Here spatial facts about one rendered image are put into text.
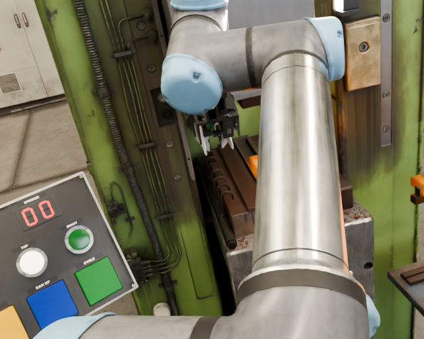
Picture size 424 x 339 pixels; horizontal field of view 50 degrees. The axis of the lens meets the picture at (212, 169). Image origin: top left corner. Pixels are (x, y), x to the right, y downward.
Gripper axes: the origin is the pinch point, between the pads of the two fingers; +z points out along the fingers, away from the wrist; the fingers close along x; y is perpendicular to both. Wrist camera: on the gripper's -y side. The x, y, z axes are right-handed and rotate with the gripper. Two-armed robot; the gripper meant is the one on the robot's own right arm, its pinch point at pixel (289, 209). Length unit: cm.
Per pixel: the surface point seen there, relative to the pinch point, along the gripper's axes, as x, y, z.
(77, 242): -46.2, -7.4, -3.3
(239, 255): -12.8, 11.4, 3.1
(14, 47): -179, 10, 518
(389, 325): 37, 73, 24
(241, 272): -13.2, 16.3, 3.2
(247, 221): -8.6, 6.2, 9.0
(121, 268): -39.2, 0.9, -4.6
